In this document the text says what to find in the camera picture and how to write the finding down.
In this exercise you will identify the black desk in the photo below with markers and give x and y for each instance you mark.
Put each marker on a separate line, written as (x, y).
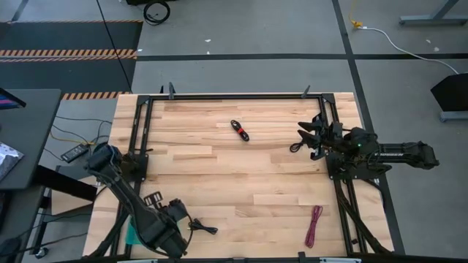
(33, 128)

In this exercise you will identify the black box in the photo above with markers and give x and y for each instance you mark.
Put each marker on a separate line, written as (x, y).
(451, 93)

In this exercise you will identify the black desk leg beam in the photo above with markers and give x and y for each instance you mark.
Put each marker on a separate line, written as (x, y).
(66, 182)

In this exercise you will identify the black mat with hazard stripes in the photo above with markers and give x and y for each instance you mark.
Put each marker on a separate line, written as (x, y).
(73, 36)

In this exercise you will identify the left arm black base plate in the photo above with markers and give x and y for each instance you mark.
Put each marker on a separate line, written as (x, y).
(140, 170)

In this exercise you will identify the green plastic bin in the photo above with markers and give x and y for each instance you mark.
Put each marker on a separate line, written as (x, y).
(131, 235)

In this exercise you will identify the dark screen device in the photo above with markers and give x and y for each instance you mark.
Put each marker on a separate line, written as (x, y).
(9, 100)

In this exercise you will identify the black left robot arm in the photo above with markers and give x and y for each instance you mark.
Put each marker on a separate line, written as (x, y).
(120, 182)

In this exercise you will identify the caster wheel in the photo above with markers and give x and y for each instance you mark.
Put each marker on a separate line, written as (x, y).
(42, 252)

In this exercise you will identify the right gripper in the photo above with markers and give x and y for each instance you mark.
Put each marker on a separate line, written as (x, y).
(332, 137)

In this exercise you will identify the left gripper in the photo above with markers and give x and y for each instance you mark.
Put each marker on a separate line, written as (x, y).
(164, 235)

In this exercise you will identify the black metal table frame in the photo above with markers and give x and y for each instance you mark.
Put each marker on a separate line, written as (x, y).
(237, 97)

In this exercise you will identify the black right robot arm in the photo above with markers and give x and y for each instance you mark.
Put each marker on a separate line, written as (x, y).
(402, 153)

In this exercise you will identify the grey metal desk leg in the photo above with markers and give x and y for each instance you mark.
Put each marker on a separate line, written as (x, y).
(431, 18)

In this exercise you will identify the grey patterned pouch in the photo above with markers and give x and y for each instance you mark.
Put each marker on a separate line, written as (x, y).
(7, 160)

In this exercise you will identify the grey metal foot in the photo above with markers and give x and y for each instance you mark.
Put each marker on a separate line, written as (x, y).
(453, 116)

